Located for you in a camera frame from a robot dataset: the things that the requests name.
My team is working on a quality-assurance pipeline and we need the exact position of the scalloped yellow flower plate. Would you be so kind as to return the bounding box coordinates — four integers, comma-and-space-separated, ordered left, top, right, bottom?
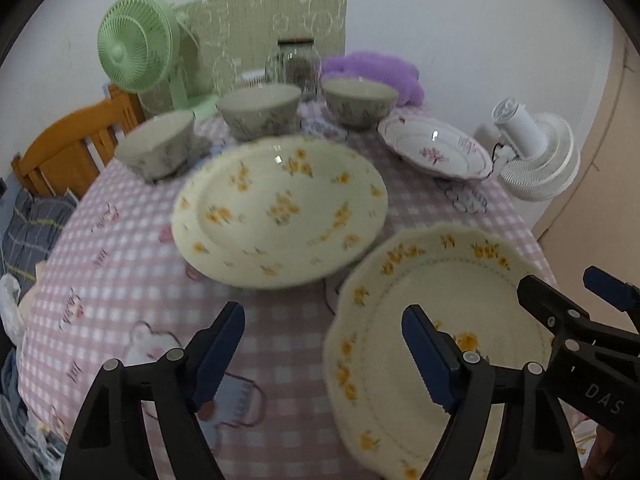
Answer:
323, 223, 551, 479

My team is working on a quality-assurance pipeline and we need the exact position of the white pink flower plate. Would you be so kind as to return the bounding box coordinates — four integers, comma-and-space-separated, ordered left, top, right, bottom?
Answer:
378, 115, 494, 181

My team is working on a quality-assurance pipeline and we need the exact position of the round yellow flower plate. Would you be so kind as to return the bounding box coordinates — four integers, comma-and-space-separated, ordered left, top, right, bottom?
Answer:
171, 136, 388, 290

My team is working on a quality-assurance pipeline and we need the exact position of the grey ceramic bowl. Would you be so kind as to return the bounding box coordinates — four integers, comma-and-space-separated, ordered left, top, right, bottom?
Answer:
321, 77, 399, 129
114, 110, 195, 182
217, 84, 302, 142

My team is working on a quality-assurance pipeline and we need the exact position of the pile of clothes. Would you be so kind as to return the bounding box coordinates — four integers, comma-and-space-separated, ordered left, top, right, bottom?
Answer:
1, 274, 66, 479

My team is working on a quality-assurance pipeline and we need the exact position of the pink checkered tablecloth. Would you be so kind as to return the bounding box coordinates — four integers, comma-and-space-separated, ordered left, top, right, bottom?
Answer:
18, 118, 551, 479

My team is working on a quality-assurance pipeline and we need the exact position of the white standing fan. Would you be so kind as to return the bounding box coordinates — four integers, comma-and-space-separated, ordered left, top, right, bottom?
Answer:
473, 98, 580, 203

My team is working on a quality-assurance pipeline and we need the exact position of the blue plaid pillow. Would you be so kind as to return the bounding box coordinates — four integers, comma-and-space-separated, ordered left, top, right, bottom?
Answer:
1, 190, 78, 298

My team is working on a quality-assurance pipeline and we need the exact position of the purple plush cushion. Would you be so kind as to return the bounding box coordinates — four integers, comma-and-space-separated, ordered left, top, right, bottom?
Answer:
321, 51, 424, 106

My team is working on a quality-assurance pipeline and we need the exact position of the wooden bed headboard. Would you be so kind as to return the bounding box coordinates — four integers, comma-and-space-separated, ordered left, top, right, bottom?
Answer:
11, 84, 145, 197

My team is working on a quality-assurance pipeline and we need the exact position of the glass mug jar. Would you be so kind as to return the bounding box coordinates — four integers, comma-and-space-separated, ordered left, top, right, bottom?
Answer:
265, 37, 321, 102

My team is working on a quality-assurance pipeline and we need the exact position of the green desk fan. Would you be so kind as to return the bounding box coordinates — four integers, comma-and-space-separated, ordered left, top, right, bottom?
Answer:
96, 0, 218, 122

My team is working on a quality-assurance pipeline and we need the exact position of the green cartoon wall mat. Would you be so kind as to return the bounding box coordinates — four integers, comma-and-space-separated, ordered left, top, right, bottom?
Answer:
175, 0, 347, 96

